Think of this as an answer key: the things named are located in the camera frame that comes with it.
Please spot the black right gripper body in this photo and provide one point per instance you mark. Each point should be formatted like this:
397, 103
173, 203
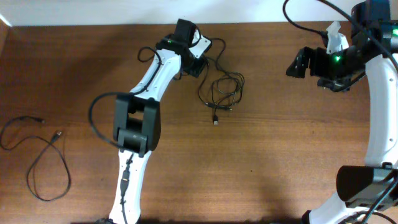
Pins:
313, 62

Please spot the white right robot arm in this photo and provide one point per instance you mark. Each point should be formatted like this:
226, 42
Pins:
370, 52

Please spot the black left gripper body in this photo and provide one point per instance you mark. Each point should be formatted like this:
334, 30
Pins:
195, 66

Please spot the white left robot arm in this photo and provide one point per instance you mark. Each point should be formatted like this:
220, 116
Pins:
137, 125

